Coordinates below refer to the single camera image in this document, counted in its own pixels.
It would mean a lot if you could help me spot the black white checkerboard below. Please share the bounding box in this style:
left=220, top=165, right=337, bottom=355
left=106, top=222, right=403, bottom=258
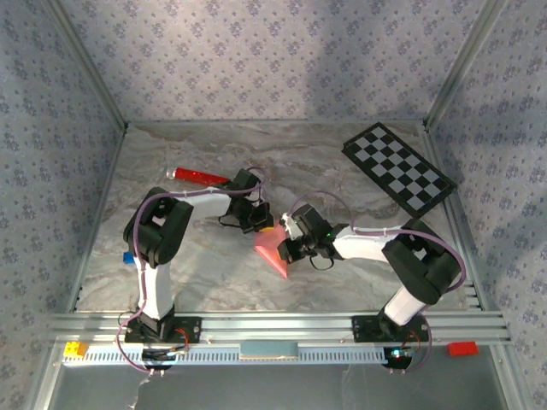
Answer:
left=341, top=122, right=458, bottom=219

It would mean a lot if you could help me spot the red toy block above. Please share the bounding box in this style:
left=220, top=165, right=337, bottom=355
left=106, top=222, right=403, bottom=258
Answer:
left=447, top=341, right=479, bottom=357

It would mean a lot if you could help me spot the gripper black cable loop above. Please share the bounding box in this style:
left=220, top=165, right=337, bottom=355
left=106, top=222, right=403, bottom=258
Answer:
left=309, top=251, right=337, bottom=272
left=217, top=213, right=245, bottom=231

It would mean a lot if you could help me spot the right gripper black cable loop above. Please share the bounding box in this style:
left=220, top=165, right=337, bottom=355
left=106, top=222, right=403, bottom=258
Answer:
left=309, top=251, right=337, bottom=272

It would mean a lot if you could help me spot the white slotted cable duct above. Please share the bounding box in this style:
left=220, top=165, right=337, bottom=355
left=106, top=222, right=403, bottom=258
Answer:
left=62, top=344, right=388, bottom=366

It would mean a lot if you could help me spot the aluminium frame post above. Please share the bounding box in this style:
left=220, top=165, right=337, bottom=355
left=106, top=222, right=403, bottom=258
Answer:
left=44, top=0, right=130, bottom=132
left=422, top=0, right=509, bottom=129

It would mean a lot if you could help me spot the grey blue flat box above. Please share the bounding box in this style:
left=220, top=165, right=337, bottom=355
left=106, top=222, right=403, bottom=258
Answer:
left=238, top=341, right=299, bottom=360

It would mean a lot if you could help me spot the aluminium table back rail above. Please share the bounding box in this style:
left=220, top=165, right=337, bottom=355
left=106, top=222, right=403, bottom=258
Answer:
left=126, top=120, right=428, bottom=128

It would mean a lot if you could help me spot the red glitter tube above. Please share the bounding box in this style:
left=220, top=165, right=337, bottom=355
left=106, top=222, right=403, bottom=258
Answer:
left=165, top=167, right=231, bottom=188

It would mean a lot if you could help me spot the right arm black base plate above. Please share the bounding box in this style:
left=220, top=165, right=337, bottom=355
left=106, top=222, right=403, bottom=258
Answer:
left=350, top=314, right=431, bottom=344

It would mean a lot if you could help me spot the black electronics board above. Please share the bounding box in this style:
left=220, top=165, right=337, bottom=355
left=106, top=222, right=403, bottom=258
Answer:
left=140, top=348, right=190, bottom=372
left=381, top=346, right=418, bottom=372

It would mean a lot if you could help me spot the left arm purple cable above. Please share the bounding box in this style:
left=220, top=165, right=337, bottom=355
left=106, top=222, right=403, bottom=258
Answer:
left=115, top=166, right=268, bottom=377

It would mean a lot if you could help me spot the aluminium mounting rail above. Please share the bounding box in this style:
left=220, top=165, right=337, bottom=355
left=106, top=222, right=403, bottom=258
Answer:
left=46, top=311, right=513, bottom=346

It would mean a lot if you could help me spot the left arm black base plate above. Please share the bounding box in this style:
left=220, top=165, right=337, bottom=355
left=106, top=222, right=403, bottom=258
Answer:
left=123, top=315, right=203, bottom=345

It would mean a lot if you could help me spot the aluminium table side rail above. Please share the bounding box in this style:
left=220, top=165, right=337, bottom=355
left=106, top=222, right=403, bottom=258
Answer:
left=421, top=123, right=491, bottom=311
left=66, top=126, right=129, bottom=315

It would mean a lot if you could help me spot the yellow orange toy block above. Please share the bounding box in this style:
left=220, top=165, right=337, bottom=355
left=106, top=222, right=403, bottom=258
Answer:
left=63, top=341, right=89, bottom=359

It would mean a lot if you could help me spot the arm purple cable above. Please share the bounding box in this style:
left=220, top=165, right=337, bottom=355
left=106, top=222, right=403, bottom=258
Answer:
left=288, top=190, right=468, bottom=377
left=115, top=166, right=268, bottom=377

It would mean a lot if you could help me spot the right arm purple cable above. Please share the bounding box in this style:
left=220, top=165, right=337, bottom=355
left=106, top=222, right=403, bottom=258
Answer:
left=288, top=190, right=468, bottom=377

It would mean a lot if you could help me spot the left gripper black cable loop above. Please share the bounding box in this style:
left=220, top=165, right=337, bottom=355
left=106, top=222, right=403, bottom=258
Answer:
left=217, top=213, right=245, bottom=231

